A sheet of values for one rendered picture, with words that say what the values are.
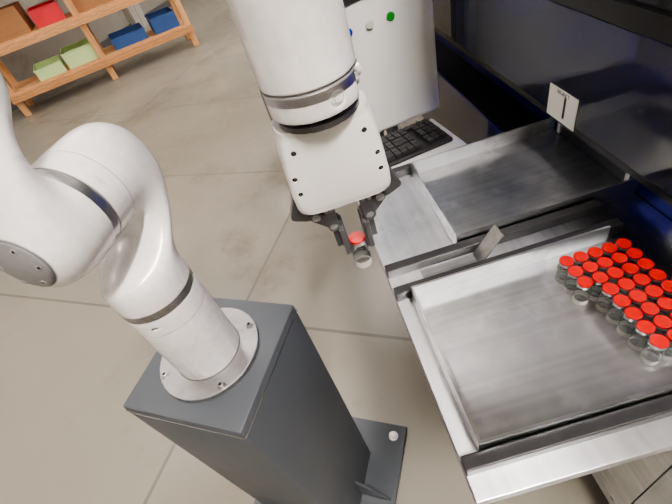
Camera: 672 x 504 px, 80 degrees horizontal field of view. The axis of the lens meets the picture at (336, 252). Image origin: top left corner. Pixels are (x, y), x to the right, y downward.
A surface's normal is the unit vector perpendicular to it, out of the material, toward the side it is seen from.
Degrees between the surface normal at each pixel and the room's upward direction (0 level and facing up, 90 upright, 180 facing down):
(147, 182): 98
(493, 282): 0
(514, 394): 0
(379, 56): 90
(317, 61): 90
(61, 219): 78
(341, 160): 91
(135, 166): 82
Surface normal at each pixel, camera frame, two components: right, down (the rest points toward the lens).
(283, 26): -0.01, 0.71
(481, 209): -0.24, -0.68
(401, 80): 0.34, 0.61
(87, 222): 0.93, -0.09
